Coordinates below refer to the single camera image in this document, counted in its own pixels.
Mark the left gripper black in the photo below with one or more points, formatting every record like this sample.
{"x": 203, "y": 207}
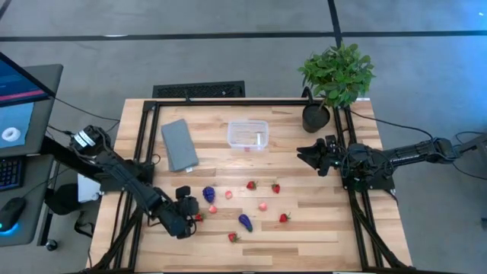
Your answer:
{"x": 182, "y": 209}

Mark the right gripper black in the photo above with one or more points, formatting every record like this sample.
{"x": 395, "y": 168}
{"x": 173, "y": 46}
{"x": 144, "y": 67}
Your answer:
{"x": 331, "y": 158}

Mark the red toy strawberry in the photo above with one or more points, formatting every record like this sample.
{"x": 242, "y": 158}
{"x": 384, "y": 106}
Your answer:
{"x": 199, "y": 217}
{"x": 284, "y": 217}
{"x": 251, "y": 185}
{"x": 233, "y": 237}
{"x": 275, "y": 188}

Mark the pink round toy fruit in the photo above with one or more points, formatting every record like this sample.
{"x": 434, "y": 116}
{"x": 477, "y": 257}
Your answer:
{"x": 228, "y": 195}
{"x": 262, "y": 206}
{"x": 212, "y": 209}

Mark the purple toy grape bunch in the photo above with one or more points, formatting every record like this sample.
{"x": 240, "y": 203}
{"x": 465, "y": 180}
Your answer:
{"x": 208, "y": 194}

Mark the purple toy eggplant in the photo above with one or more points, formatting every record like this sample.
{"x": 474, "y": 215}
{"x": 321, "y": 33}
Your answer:
{"x": 245, "y": 222}

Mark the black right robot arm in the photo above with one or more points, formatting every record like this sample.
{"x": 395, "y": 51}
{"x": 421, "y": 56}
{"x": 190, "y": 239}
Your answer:
{"x": 403, "y": 154}

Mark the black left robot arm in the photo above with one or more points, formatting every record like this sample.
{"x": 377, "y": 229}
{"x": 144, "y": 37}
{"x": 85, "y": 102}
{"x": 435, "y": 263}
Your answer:
{"x": 125, "y": 177}

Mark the clear plastic tupperware container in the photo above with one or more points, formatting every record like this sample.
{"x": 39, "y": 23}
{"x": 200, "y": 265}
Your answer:
{"x": 248, "y": 135}

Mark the green plant in black pot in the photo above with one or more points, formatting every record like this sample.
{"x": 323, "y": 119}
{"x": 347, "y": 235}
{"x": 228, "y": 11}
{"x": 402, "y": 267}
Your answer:
{"x": 336, "y": 74}

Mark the black perforated floor grille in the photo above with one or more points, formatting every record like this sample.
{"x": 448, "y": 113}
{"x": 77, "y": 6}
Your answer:
{"x": 198, "y": 90}

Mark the black stool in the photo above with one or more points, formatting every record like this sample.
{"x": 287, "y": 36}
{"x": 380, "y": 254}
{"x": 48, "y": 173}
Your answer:
{"x": 62, "y": 198}

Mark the black caster wheel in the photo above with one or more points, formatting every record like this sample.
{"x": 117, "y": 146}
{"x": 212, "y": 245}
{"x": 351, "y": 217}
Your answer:
{"x": 51, "y": 244}

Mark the grey metal floor stand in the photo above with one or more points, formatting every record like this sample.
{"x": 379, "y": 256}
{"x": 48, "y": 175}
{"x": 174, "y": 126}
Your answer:
{"x": 475, "y": 144}

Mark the grey computer desk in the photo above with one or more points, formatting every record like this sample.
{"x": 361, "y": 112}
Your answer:
{"x": 43, "y": 122}

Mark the black computer mouse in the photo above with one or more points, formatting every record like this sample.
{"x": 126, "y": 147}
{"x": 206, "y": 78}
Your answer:
{"x": 11, "y": 213}

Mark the black keyboard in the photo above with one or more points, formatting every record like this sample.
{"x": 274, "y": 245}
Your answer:
{"x": 9, "y": 173}

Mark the computer monitor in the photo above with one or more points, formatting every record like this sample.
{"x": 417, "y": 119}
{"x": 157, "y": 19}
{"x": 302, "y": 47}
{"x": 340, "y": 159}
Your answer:
{"x": 17, "y": 85}

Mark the black aluminium rig frame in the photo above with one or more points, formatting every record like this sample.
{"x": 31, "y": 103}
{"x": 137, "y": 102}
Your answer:
{"x": 228, "y": 102}

